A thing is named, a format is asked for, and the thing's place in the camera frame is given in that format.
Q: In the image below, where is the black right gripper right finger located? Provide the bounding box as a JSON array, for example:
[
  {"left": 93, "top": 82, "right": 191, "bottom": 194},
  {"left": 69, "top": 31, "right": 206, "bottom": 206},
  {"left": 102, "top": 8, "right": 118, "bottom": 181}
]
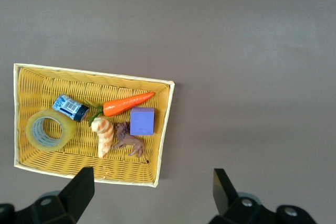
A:
[{"left": 207, "top": 168, "right": 318, "bottom": 224}]

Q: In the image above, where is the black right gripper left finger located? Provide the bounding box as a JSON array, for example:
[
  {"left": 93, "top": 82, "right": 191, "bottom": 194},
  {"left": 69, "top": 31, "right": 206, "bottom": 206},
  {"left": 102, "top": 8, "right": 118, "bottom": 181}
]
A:
[{"left": 0, "top": 167, "right": 95, "bottom": 224}]

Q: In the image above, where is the yellow ring toy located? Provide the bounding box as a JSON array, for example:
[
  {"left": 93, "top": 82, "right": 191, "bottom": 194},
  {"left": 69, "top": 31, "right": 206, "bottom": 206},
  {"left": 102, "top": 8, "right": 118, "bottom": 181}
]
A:
[{"left": 25, "top": 110, "right": 77, "bottom": 153}]

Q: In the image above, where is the toy bread croissant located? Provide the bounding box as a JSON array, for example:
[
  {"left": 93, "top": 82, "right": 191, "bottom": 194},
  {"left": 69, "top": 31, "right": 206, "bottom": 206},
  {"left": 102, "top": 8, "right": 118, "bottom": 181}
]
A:
[{"left": 91, "top": 117, "right": 115, "bottom": 159}]

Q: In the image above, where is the brown toy lion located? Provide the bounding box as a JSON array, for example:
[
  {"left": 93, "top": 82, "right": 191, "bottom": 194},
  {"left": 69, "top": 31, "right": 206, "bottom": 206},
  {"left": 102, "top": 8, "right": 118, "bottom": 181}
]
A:
[{"left": 111, "top": 121, "right": 151, "bottom": 163}]

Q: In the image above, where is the small blue black can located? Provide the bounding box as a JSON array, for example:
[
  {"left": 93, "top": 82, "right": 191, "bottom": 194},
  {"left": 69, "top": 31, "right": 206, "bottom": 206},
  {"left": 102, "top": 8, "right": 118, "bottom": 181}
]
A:
[{"left": 52, "top": 93, "right": 90, "bottom": 122}]

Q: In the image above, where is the purple cube block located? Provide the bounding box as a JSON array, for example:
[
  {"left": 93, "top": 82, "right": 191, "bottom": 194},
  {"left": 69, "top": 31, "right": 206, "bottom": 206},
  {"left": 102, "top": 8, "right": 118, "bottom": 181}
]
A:
[{"left": 130, "top": 107, "right": 155, "bottom": 136}]

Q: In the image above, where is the yellow woven rectangular basket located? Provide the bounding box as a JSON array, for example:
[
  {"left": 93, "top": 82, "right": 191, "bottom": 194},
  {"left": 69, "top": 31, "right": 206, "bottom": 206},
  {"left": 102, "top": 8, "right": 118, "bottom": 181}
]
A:
[{"left": 13, "top": 63, "right": 176, "bottom": 188}]

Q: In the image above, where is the orange toy carrot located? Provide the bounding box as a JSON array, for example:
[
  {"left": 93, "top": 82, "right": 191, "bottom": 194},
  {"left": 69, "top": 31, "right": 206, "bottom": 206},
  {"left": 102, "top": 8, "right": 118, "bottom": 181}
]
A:
[{"left": 83, "top": 91, "right": 156, "bottom": 127}]

